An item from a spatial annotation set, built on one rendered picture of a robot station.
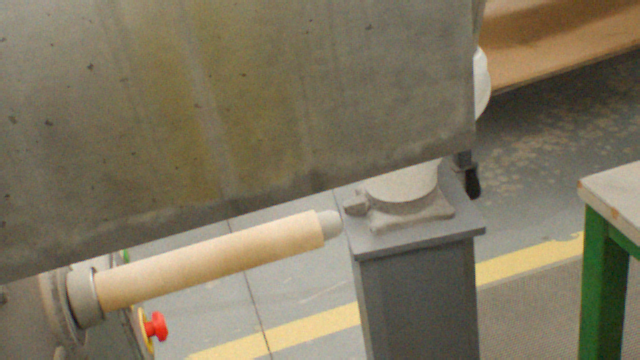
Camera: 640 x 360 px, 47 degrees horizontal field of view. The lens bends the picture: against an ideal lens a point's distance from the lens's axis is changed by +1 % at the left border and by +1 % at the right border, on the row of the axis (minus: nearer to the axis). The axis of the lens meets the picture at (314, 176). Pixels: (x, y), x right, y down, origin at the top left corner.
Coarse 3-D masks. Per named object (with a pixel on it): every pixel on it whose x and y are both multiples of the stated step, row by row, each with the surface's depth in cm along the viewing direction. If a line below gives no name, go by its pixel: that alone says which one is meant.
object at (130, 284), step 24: (312, 216) 59; (216, 240) 58; (240, 240) 57; (264, 240) 57; (288, 240) 58; (312, 240) 58; (144, 264) 57; (168, 264) 56; (192, 264) 57; (216, 264) 57; (240, 264) 57; (120, 288) 56; (144, 288) 56; (168, 288) 57
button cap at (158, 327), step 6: (156, 312) 93; (156, 318) 92; (162, 318) 93; (144, 324) 93; (150, 324) 93; (156, 324) 92; (162, 324) 92; (150, 330) 93; (156, 330) 92; (162, 330) 92; (168, 330) 94; (150, 336) 93; (156, 336) 93; (162, 336) 92
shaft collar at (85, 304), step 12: (72, 276) 55; (84, 276) 55; (72, 288) 55; (84, 288) 55; (96, 288) 55; (72, 300) 54; (84, 300) 54; (96, 300) 55; (84, 312) 55; (96, 312) 55; (84, 324) 55; (96, 324) 56
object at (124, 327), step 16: (112, 256) 85; (112, 320) 82; (128, 320) 83; (144, 320) 95; (96, 336) 82; (112, 336) 83; (128, 336) 83; (144, 336) 91; (96, 352) 83; (112, 352) 84; (128, 352) 84; (144, 352) 87
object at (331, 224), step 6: (318, 216) 59; (324, 216) 59; (330, 216) 59; (336, 216) 59; (324, 222) 59; (330, 222) 59; (336, 222) 59; (324, 228) 59; (330, 228) 59; (336, 228) 59; (342, 228) 59; (324, 234) 59; (330, 234) 59; (336, 234) 59; (324, 240) 59
